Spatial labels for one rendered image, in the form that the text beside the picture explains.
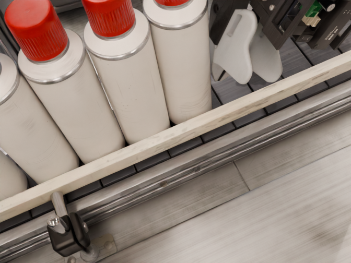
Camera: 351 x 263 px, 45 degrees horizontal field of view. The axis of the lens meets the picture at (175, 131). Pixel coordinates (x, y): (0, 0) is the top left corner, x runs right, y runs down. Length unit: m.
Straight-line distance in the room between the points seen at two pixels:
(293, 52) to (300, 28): 0.18
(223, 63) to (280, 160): 0.15
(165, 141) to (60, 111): 0.11
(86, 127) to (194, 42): 0.12
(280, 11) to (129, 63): 0.12
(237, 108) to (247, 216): 0.11
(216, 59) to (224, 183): 0.15
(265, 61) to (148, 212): 0.21
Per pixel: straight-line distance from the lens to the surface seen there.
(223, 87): 0.49
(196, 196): 0.48
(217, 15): 0.38
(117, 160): 0.42
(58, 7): 0.68
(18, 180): 0.45
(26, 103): 0.35
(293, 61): 0.52
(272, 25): 0.34
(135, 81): 0.35
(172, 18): 0.33
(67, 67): 0.32
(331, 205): 0.44
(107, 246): 0.48
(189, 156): 0.45
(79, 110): 0.36
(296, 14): 0.35
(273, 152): 0.51
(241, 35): 0.38
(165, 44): 0.35
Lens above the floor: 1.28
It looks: 61 degrees down
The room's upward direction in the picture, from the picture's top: 11 degrees counter-clockwise
